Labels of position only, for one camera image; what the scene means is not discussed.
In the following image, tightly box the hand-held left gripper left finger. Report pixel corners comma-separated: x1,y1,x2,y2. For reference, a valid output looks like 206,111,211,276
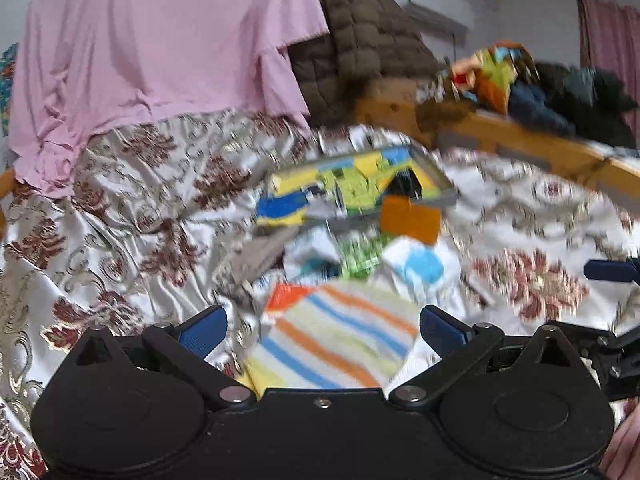
75,305,256,408

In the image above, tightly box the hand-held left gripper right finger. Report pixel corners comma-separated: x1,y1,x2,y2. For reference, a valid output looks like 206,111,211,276
389,305,591,408

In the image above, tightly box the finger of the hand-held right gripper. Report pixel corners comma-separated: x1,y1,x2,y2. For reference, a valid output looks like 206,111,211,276
592,327,640,402
584,258,640,286

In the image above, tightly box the white sock with blue print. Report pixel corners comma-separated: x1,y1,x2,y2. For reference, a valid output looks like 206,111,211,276
382,237,461,291

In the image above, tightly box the striped towel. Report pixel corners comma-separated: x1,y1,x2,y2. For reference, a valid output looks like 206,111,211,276
240,280,421,391

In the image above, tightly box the orange cloth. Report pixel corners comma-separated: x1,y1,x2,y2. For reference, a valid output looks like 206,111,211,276
377,195,443,246

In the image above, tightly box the grey metal tray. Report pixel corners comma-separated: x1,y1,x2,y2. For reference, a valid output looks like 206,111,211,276
265,144,458,228

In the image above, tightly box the person's right forearm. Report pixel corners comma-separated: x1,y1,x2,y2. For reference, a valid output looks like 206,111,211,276
597,397,640,480

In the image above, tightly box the grey cloth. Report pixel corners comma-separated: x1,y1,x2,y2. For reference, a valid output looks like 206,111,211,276
225,227,301,286

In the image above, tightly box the green packet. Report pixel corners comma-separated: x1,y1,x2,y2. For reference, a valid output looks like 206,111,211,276
337,237,391,278

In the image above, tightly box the floral satin bedspread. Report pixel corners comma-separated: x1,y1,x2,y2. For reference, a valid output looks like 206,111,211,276
0,107,640,480

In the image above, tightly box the white crumpled cloth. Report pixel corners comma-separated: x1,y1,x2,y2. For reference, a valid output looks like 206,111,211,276
285,230,346,281

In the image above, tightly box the blue and yellow cloth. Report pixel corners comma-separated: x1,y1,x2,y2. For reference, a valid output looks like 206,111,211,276
256,187,323,227

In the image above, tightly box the black object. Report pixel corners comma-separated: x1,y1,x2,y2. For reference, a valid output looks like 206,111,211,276
395,170,426,198

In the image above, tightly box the yellow green printed cloth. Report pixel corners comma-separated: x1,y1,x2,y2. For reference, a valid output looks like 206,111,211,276
320,152,401,211

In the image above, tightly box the pile of dark clothes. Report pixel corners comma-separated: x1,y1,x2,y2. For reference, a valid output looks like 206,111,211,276
510,62,638,148

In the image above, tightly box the colourful plush toy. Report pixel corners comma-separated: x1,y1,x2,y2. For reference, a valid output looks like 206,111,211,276
447,42,538,113

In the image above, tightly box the pink curtain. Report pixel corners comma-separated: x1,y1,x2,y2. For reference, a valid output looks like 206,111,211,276
577,0,640,73

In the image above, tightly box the pink bed sheet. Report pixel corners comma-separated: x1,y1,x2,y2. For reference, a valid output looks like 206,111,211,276
7,0,331,198

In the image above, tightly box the brown quilted jacket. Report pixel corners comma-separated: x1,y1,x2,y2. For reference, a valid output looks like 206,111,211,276
287,0,443,128

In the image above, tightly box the white air conditioner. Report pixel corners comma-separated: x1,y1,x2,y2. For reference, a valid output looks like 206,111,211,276
402,0,476,33

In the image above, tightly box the teal patterned cloth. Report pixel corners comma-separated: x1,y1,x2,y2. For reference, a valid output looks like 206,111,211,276
0,42,20,136

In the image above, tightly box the wooden bed frame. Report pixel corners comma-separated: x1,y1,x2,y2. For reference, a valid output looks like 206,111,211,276
357,80,640,201

